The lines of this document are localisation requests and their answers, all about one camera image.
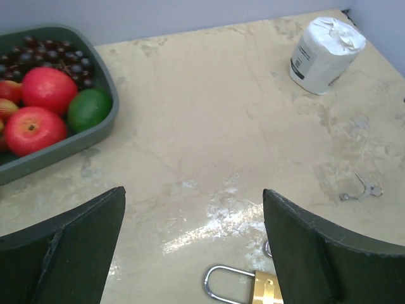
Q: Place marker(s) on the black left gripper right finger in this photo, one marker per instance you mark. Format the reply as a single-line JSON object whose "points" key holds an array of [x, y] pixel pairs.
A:
{"points": [[318, 261]]}

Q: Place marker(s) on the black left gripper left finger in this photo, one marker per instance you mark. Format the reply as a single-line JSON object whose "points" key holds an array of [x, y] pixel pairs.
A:
{"points": [[66, 258]]}

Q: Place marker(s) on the small brass padlock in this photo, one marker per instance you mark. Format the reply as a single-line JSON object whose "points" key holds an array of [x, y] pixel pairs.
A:
{"points": [[266, 249]]}

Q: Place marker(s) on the large brass padlock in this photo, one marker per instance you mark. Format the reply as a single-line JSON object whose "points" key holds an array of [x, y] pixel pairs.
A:
{"points": [[227, 284]]}

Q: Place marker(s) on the silver key set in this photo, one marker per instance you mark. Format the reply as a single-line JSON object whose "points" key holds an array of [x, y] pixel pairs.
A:
{"points": [[369, 189]]}

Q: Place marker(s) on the green fruit tray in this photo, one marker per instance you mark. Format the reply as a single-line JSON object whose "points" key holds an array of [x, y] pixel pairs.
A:
{"points": [[13, 167]]}

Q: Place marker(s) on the red apple lower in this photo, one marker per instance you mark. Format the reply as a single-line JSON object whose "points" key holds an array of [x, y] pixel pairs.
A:
{"points": [[33, 128]]}

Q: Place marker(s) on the red apple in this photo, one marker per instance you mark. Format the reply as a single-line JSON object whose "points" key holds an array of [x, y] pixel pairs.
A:
{"points": [[33, 128], [48, 88]]}

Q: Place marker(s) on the green lime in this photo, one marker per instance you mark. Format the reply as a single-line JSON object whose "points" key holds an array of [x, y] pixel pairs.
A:
{"points": [[87, 109]]}

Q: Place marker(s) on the red apple upper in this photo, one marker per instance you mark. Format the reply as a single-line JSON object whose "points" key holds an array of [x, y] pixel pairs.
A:
{"points": [[48, 88]]}

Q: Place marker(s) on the small red fruits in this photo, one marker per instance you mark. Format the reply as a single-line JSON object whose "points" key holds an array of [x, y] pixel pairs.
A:
{"points": [[11, 94]]}

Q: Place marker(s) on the dark grape bunch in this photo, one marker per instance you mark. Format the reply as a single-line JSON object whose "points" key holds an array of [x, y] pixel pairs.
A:
{"points": [[62, 55]]}

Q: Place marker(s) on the white paper roll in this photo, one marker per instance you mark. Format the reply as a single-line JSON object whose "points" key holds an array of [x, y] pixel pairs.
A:
{"points": [[324, 52]]}

